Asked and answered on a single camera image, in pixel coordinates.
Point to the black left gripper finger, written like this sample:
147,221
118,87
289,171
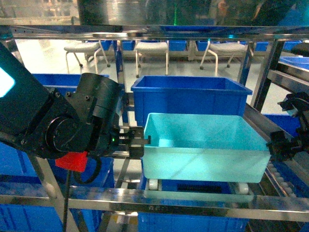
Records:
135,151
138,137

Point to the blue bin behind tray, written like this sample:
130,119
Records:
188,95

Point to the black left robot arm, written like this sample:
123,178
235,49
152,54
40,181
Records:
43,122

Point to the white stool right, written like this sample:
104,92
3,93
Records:
216,49

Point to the teal plastic tray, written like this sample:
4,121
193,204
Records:
193,147

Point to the white stool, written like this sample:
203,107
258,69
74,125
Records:
216,49
151,48
92,48

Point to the steel front shelf bar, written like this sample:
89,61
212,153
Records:
185,203

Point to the red tag on arm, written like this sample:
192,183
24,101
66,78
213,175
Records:
73,161

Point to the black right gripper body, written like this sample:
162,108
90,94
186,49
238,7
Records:
282,149

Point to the white stool left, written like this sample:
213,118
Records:
92,48

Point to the lower blue bin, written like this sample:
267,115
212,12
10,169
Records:
188,223

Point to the white stool middle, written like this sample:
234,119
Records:
151,48

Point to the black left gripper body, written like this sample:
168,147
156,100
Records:
106,138

